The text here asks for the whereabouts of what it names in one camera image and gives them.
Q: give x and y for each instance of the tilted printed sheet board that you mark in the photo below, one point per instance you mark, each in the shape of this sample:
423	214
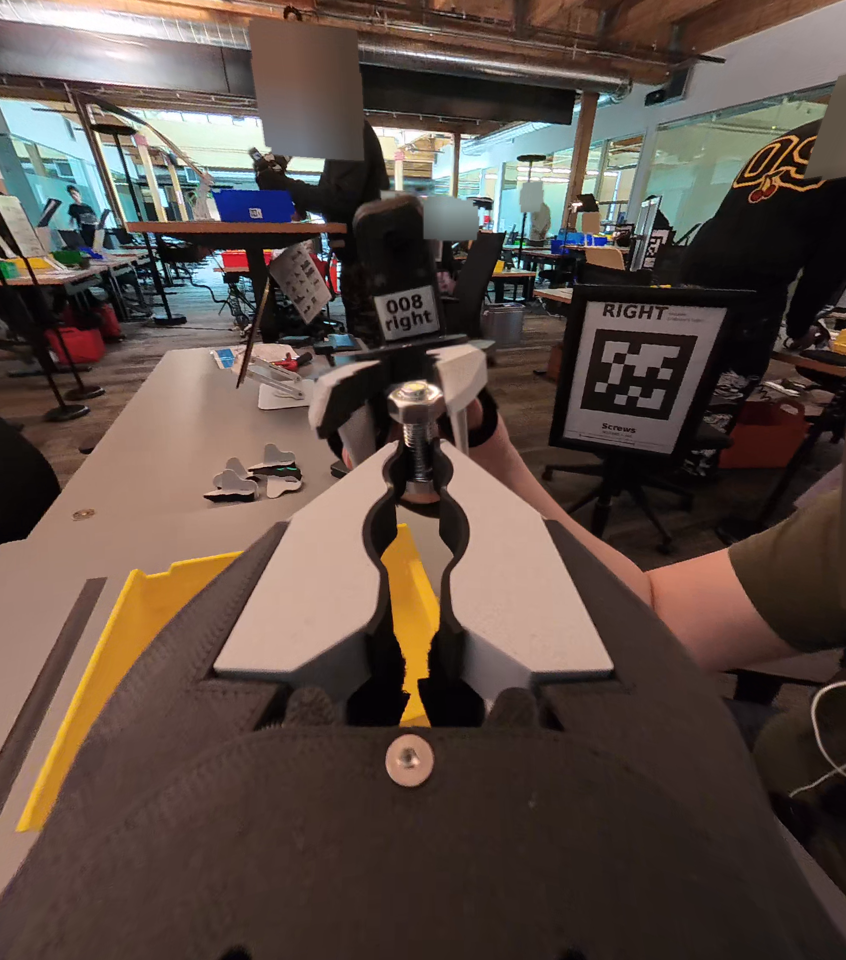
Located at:
303	281

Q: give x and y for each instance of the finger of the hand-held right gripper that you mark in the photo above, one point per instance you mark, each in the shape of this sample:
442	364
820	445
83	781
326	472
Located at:
333	397
460	375

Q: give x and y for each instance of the grey waste bin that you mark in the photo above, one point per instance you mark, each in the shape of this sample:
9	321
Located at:
502	324

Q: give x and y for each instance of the orange red bag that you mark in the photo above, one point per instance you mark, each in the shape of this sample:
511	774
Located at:
760	439

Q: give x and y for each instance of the wooden standing desk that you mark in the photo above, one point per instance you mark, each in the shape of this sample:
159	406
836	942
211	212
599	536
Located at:
242	227

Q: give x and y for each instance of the red tote bag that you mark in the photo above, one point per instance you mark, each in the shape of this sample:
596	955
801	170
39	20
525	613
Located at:
74	345

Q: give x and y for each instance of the black framed marker sign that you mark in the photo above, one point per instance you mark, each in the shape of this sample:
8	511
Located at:
657	251
640	375

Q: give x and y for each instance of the steel hex nut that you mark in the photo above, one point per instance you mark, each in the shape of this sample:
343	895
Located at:
400	412

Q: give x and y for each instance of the silver ventilation duct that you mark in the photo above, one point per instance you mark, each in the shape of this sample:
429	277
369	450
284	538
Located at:
505	71

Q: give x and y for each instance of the person's right hand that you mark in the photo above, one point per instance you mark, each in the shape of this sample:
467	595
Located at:
504	456

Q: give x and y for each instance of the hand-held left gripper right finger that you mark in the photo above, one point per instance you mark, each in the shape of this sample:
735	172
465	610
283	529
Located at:
528	600

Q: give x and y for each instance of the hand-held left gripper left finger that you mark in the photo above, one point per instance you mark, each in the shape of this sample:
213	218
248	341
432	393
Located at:
303	600

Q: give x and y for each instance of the yellow plastic bin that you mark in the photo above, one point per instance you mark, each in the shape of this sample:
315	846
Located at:
130	637

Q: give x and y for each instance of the black round base stand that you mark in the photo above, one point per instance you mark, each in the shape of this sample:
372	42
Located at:
66	412

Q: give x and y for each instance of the steel hex bolt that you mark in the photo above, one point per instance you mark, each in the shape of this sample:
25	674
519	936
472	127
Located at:
419	450

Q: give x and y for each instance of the person's right forearm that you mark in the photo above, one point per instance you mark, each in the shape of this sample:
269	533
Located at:
678	615

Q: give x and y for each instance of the black sign stand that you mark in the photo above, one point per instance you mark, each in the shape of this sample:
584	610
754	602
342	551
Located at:
607	495

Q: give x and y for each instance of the blue plastic bin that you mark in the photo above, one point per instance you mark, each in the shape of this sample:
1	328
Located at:
250	206

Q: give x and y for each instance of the loose grey wavy plate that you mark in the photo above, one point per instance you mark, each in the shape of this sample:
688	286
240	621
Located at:
284	489
273	457
227	487

